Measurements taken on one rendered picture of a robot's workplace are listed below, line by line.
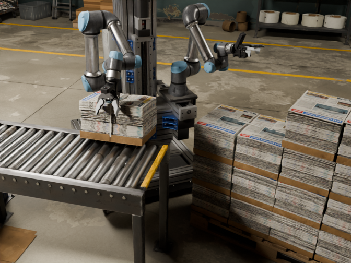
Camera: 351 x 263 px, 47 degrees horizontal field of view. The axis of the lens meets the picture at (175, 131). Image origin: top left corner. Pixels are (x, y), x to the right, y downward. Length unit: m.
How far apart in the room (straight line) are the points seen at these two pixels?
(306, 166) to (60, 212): 1.82
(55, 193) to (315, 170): 1.39
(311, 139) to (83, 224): 1.70
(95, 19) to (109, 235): 1.45
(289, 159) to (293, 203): 0.28
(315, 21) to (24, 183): 6.97
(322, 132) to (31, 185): 1.53
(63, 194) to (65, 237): 0.91
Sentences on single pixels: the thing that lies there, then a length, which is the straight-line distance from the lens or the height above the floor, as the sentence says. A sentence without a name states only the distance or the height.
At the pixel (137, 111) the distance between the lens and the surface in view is 2.19.
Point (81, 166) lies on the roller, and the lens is 2.19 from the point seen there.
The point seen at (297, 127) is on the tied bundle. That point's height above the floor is 0.98.
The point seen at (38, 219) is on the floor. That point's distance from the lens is 3.16.
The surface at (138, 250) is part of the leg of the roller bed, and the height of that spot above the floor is 0.45.
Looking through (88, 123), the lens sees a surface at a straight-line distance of 2.33.
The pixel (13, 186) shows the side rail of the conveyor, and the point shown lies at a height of 0.73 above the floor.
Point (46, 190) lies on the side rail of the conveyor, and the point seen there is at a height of 0.74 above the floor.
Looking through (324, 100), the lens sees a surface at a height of 1.07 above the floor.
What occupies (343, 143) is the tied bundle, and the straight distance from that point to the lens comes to 2.24.
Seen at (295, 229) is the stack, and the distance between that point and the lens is 2.60.
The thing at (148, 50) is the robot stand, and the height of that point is 1.15.
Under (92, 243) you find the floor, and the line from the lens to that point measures 2.88.
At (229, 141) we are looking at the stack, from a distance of 2.47.
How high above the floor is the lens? 1.94
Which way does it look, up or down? 27 degrees down
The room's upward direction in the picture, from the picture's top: 1 degrees clockwise
